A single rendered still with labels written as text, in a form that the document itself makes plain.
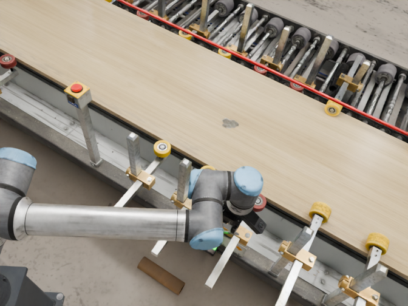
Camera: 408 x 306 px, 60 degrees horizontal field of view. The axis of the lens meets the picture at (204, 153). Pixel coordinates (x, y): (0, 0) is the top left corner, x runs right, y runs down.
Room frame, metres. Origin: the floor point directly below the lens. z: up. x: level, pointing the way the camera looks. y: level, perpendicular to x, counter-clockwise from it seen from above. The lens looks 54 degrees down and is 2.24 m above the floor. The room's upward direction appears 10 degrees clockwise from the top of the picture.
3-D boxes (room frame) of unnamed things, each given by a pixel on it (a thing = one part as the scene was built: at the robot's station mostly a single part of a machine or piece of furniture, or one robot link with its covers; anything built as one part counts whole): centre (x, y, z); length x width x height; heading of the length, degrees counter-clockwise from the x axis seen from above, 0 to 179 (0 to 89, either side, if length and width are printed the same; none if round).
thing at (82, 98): (0.93, 0.53, 1.18); 0.07 x 0.07 x 0.08; 67
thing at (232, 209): (0.55, -0.14, 1.23); 0.10 x 0.09 x 0.05; 157
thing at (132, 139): (0.83, 0.29, 0.88); 0.03 x 0.03 x 0.48; 67
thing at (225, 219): (0.56, -0.14, 1.15); 0.09 x 0.08 x 0.12; 67
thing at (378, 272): (0.44, -0.63, 0.93); 0.03 x 0.03 x 0.48; 67
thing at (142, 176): (0.82, 0.27, 0.82); 0.13 x 0.06 x 0.05; 67
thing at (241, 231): (0.63, -0.19, 0.85); 0.13 x 0.06 x 0.05; 67
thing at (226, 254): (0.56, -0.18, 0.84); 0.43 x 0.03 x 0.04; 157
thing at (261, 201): (0.76, -0.26, 0.85); 0.08 x 0.08 x 0.11
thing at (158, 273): (0.61, 0.13, 0.04); 0.30 x 0.08 x 0.08; 67
